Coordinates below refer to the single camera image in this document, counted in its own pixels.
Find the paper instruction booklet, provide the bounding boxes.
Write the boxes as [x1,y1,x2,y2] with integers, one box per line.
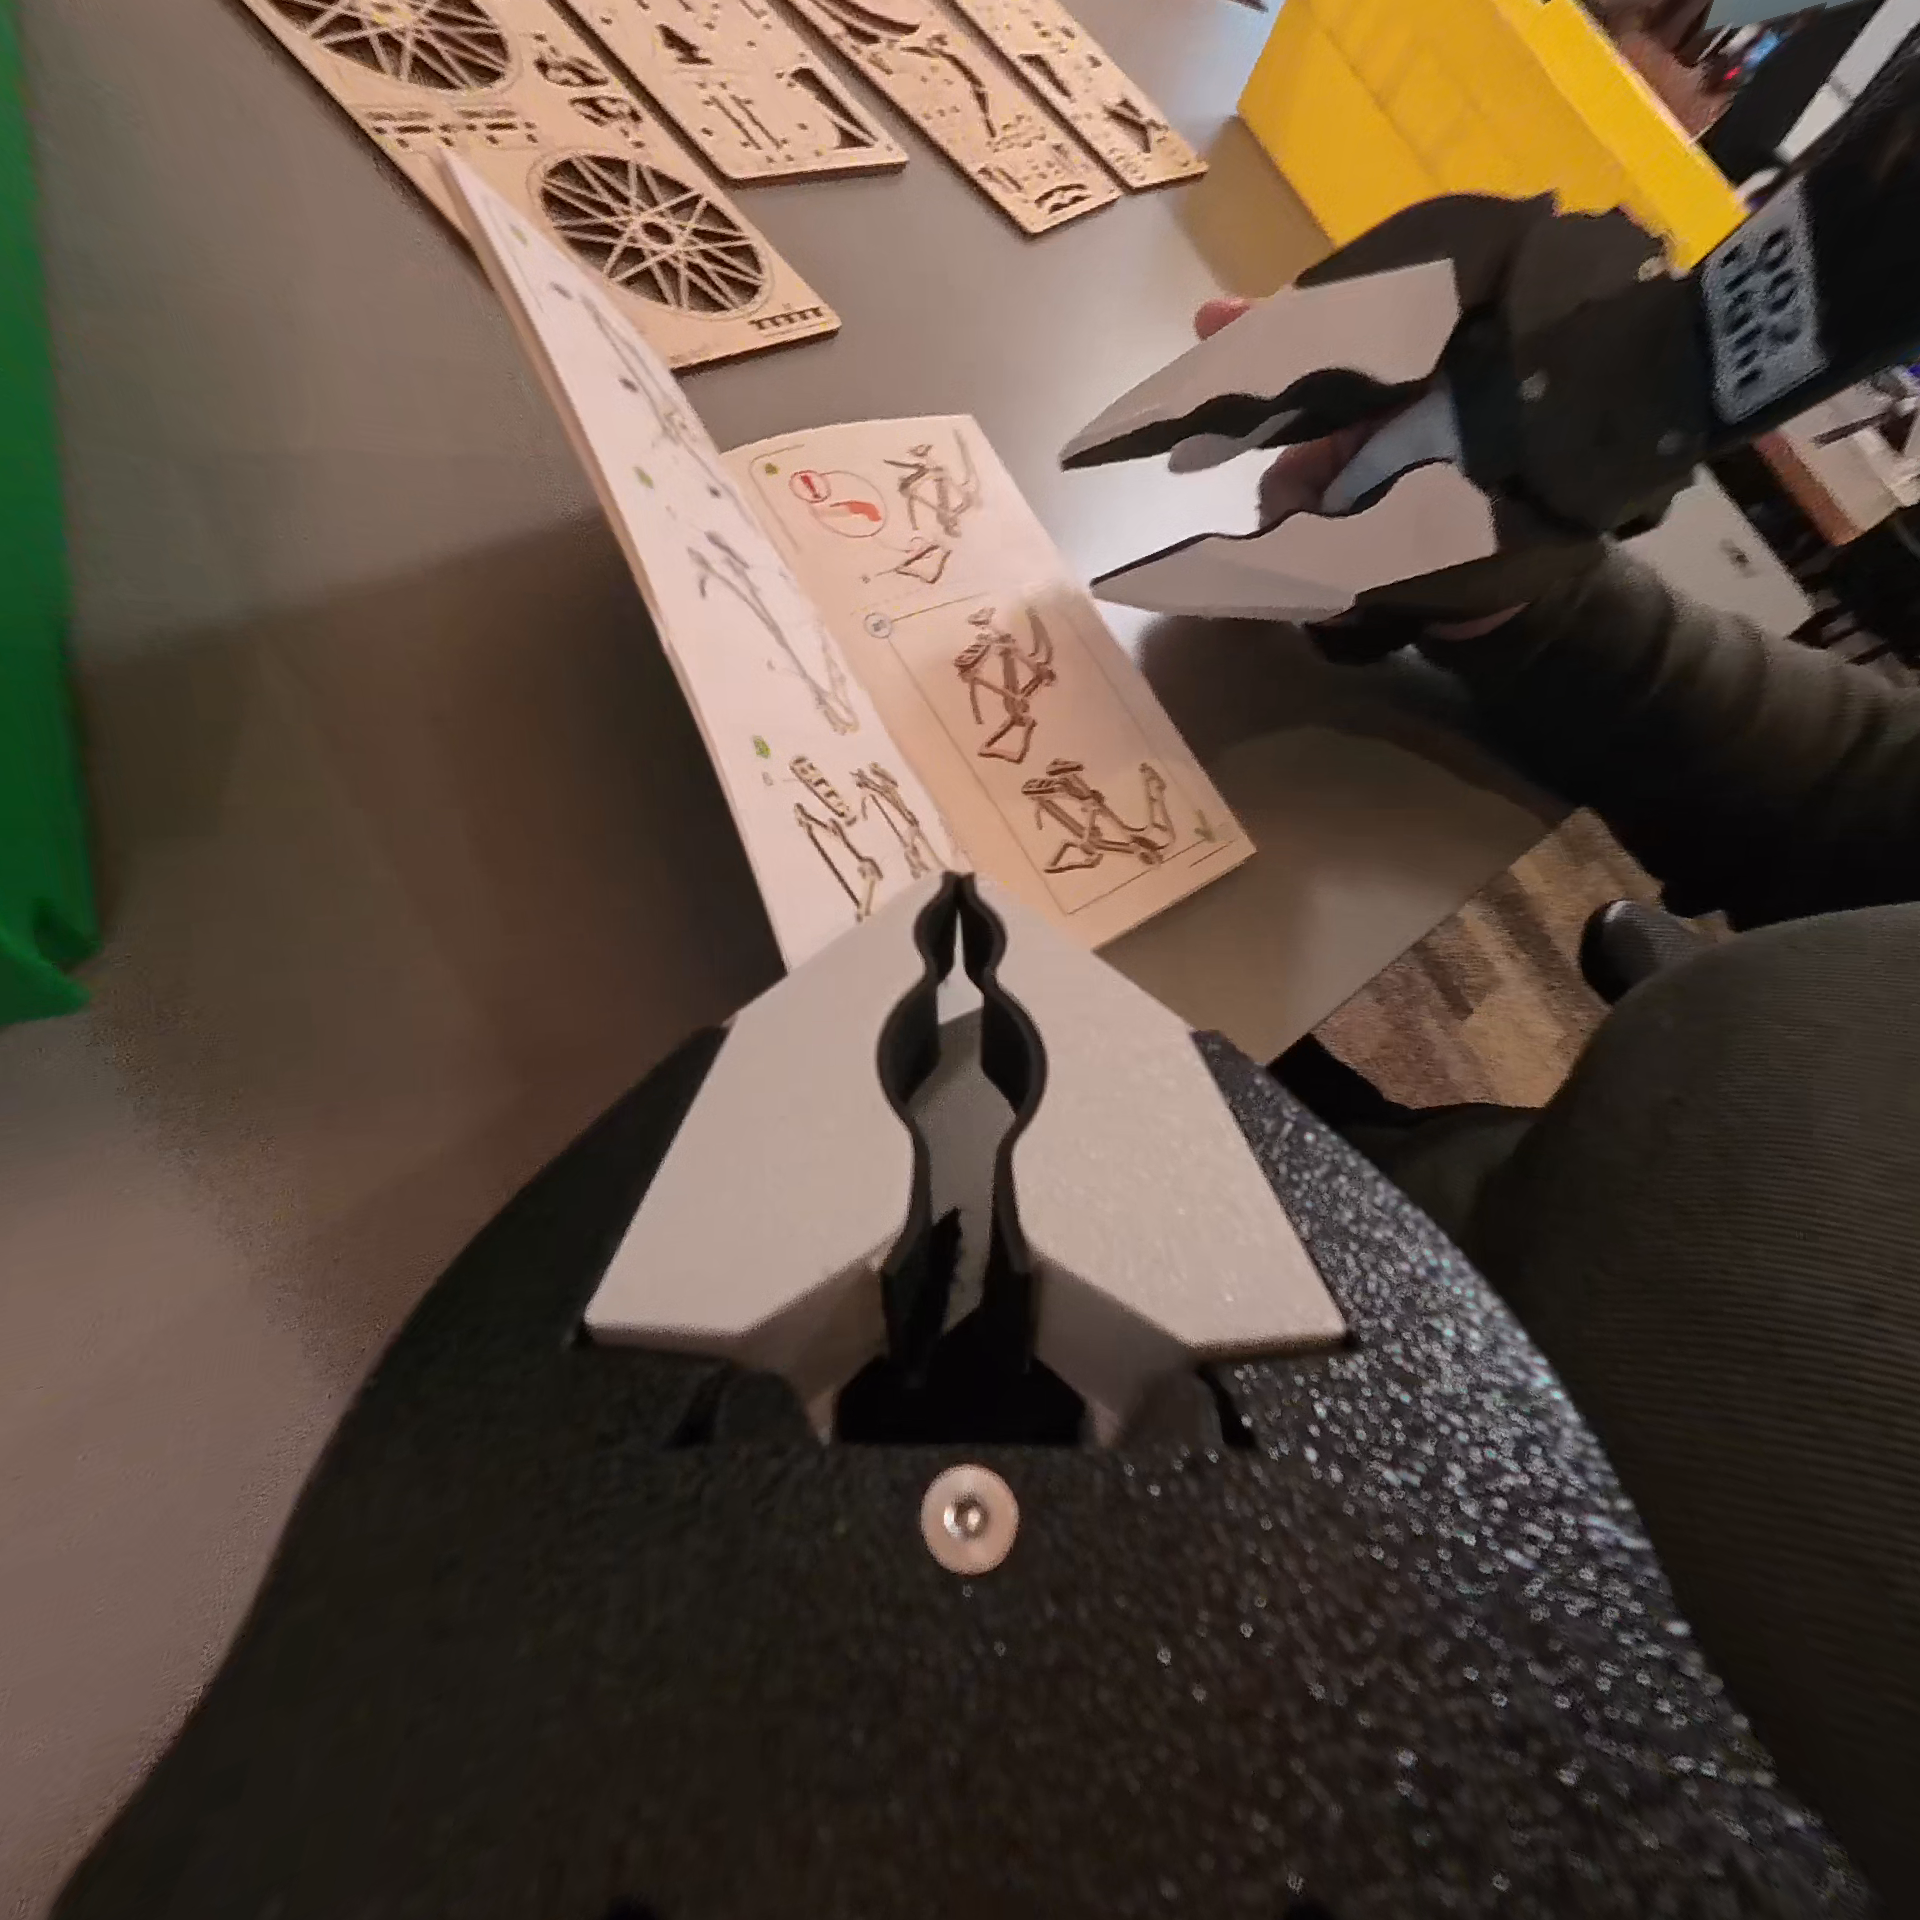
[434,146,1259,970]

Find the wooden model parts sheet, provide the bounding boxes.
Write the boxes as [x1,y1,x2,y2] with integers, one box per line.
[951,0,1210,191]
[786,0,1127,240]
[562,0,911,183]

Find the person's dark clothed leg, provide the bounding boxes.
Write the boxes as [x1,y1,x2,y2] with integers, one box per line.
[1462,900,1920,1920]

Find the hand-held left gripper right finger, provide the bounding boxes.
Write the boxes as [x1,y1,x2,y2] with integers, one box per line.
[963,882,1347,1430]

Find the person's right forearm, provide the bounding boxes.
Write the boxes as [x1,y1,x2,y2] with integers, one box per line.
[1409,532,1920,929]

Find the wooden sheet with spoked wheels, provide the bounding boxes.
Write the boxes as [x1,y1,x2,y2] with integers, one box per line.
[239,0,842,372]

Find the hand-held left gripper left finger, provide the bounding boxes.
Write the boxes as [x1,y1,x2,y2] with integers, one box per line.
[582,875,965,1424]

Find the person's right hand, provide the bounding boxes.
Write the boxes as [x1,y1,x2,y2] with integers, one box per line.
[1195,294,1524,645]

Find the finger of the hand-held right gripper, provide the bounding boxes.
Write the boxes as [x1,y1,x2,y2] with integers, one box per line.
[1059,259,1466,473]
[1090,413,1505,625]

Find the green plastic bin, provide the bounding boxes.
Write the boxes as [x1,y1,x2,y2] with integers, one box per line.
[0,0,102,1025]

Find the pale background desk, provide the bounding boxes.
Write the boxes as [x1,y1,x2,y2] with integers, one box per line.
[1627,376,1920,666]

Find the black shoe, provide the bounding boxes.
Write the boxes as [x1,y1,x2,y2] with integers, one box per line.
[1580,898,1728,1003]

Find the yellow box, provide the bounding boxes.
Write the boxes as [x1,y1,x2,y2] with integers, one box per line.
[1236,0,1750,275]

